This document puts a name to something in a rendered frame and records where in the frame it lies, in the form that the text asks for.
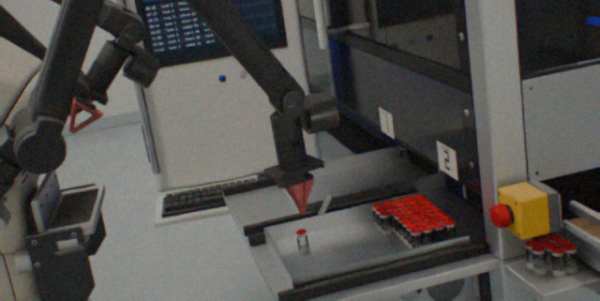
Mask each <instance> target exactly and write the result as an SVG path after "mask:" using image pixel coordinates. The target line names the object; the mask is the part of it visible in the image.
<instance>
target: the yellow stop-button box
mask: <svg viewBox="0 0 600 301"><path fill-rule="evenodd" d="M498 194H499V203H502V204H503V205H506V207H507V208H508V210H509V213H510V217H511V223H510V225H509V226H508V227H505V228H506V229H508V230H509V231H511V232H512V233H513V234H514V235H515V236H517V237H518V238H520V239H521V240H525V239H529V238H533V237H536V236H541V235H545V234H549V233H556V232H559V231H560V215H559V200H558V191H556V190H554V189H553V188H550V187H548V186H545V185H543V184H541V183H540V182H538V181H536V180H532V181H528V182H526V183H520V184H516V185H513V186H509V187H504V188H499V189H498Z"/></svg>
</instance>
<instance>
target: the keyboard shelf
mask: <svg viewBox="0 0 600 301"><path fill-rule="evenodd" d="M243 179H247V177H246V176H245V177H239V178H234V179H229V180H224V181H218V182H214V183H209V184H203V185H198V186H193V187H188V188H187V190H192V189H193V190H194V189H195V188H201V190H202V187H206V186H207V187H208V186H212V185H215V187H216V184H221V185H222V183H227V182H228V184H229V182H232V181H235V184H236V181H237V180H242V182H243ZM163 198H164V197H160V198H157V200H156V208H155V215H154V227H155V228H158V227H164V226H169V225H173V224H179V223H184V222H190V221H195V220H200V219H205V218H214V217H219V216H225V215H230V211H229V209H228V207H227V206H224V207H219V208H214V209H209V210H203V211H199V212H193V213H188V214H183V215H177V216H172V217H167V218H163V217H162V216H161V210H162V200H163Z"/></svg>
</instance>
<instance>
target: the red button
mask: <svg viewBox="0 0 600 301"><path fill-rule="evenodd" d="M489 214H490V219H491V221H492V223H493V225H494V226H495V227H497V228H504V227H508V226H509V225H510V223H511V217H510V213H509V210H508V208H507V207H506V205H503V204H502V203H499V204H495V205H493V206H492V207H491V208H490V211H489Z"/></svg>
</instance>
